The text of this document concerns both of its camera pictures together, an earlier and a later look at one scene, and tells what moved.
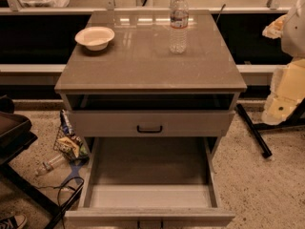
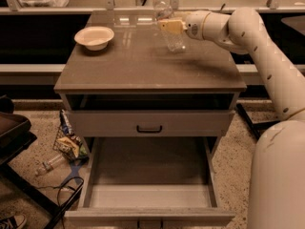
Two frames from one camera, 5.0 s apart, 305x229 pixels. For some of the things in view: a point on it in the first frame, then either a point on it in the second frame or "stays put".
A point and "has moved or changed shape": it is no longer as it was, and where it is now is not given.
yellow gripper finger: x=275 y=29 to x=172 y=26
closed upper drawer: x=148 y=124 stays put
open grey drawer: x=150 y=178 stays put
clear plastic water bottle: x=178 y=24 has moved or changed shape
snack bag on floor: x=68 y=142 stays put
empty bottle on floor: x=49 y=165 stays put
